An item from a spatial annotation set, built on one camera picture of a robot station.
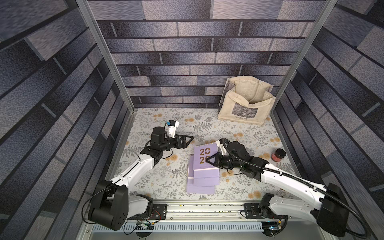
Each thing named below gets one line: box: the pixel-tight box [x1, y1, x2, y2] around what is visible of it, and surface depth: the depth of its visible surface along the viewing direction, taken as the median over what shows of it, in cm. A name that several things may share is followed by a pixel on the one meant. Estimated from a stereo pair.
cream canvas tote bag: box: [217, 76, 276, 125], surface depth 105 cm
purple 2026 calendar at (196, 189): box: [186, 154, 215, 194], surface depth 80 cm
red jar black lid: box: [271, 148, 286, 162], surface depth 89 cm
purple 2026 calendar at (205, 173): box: [193, 142, 220, 186], surface depth 77 cm
